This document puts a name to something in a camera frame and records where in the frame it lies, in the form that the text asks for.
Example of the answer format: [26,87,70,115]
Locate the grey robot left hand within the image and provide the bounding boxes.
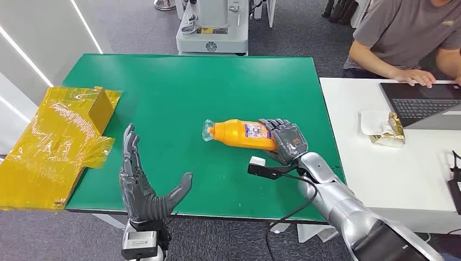
[119,123,194,222]

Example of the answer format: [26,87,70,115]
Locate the person's right hand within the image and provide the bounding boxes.
[391,68,437,89]

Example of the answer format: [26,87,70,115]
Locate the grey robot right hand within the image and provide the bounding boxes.
[259,118,309,166]

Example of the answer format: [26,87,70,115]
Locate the orange detergent bottle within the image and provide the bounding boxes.
[202,119,280,152]

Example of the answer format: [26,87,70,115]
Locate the dark grey laptop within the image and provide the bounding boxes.
[379,80,461,131]

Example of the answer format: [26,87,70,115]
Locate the white table leg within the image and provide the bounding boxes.
[91,214,127,230]
[270,222,340,244]

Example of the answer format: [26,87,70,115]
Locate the person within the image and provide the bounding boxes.
[342,0,461,89]

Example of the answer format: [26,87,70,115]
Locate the gold tissue pack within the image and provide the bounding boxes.
[370,111,407,148]

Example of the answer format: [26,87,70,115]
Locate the white paper napkin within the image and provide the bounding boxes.
[360,109,395,137]

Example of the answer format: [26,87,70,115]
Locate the yellow foil-wrapped cardboard box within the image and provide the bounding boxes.
[0,85,122,212]

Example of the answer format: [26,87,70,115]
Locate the white furniture legs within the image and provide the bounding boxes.
[252,0,277,28]

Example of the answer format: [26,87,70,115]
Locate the chrome stand base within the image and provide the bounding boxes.
[153,0,177,11]

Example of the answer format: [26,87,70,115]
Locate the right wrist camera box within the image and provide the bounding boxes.
[247,156,300,180]

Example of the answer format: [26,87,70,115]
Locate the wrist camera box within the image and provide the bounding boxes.
[247,156,300,180]
[121,230,159,261]

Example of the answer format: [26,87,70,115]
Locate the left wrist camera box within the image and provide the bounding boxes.
[121,230,159,261]

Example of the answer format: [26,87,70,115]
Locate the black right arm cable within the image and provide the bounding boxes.
[265,172,319,261]

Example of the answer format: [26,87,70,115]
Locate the black device with cable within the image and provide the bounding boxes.
[447,150,461,216]

